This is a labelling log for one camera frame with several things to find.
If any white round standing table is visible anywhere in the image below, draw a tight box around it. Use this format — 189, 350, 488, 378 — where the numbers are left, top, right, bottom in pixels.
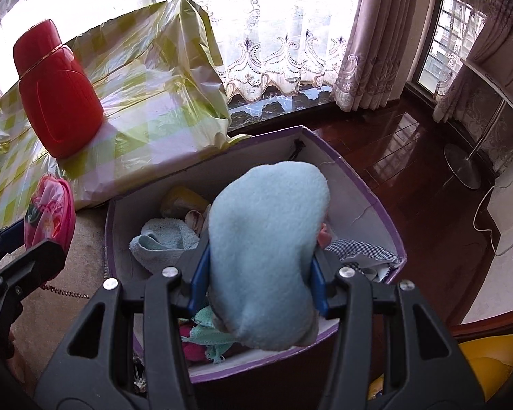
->
444, 59, 513, 190

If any red thermos jug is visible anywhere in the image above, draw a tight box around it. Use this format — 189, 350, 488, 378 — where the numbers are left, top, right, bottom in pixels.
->
13, 19, 104, 159

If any green towel cloth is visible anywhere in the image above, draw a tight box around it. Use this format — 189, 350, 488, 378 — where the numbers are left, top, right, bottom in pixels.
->
179, 306, 237, 364

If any light blue folded towel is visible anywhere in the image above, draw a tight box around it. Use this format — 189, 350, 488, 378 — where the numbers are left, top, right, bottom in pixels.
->
129, 218, 200, 274

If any white power cable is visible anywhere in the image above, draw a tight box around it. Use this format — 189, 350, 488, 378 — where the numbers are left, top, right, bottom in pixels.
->
472, 182, 513, 258

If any yellow cushion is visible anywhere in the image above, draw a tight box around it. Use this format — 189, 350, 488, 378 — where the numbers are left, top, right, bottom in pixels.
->
367, 333, 513, 402

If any black white checkered cloth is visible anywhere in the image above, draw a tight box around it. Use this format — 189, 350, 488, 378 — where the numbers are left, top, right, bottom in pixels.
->
325, 239, 402, 282

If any yellow sponge cloth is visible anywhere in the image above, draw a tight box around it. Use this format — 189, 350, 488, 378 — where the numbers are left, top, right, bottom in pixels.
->
160, 185, 209, 219

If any purple white cardboard box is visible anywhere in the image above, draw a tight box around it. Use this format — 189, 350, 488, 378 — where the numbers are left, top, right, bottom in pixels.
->
103, 125, 408, 385

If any magenta knitted mitten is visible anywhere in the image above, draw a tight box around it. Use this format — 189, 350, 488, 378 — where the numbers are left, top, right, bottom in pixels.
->
180, 323, 209, 365

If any pink floral cloth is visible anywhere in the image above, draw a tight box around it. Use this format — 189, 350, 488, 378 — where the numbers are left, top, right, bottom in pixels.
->
24, 174, 76, 254

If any far pink curtain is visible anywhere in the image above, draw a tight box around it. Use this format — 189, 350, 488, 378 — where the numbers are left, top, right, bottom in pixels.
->
433, 0, 513, 174

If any yellow checkered plastic tablecloth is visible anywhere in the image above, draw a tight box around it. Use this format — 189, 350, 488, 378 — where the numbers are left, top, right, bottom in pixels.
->
0, 0, 234, 227

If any white sheer lace curtain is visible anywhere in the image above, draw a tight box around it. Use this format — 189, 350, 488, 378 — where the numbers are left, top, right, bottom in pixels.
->
0, 0, 358, 101

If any light blue fluffy towel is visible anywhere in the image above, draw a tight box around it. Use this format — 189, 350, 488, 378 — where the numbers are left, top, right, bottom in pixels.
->
207, 161, 330, 351

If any right pink floral curtain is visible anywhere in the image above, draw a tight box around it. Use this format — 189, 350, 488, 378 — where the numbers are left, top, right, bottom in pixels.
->
332, 0, 416, 112

